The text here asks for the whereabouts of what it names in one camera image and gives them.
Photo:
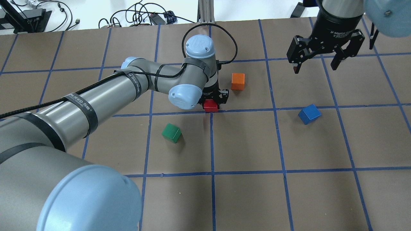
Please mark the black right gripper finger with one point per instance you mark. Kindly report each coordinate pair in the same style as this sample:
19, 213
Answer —
296, 67
337, 59

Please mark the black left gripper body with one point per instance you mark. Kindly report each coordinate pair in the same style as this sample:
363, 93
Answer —
212, 90

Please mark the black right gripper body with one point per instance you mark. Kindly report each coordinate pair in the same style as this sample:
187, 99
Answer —
334, 29

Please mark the red wooden block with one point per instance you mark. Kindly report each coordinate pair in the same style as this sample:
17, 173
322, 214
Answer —
211, 106

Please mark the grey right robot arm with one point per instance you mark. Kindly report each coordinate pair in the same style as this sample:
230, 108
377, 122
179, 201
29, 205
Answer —
388, 17

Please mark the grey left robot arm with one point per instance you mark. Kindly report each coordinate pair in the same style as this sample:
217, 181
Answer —
43, 188

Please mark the orange wooden block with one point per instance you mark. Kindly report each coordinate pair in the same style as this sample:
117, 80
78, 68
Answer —
238, 81

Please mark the blue wooden block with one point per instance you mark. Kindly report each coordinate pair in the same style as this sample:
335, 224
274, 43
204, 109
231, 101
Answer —
309, 114

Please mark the green wooden block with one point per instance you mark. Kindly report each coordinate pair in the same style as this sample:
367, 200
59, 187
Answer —
171, 133

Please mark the aluminium frame post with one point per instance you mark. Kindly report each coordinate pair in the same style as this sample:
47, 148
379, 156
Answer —
205, 11

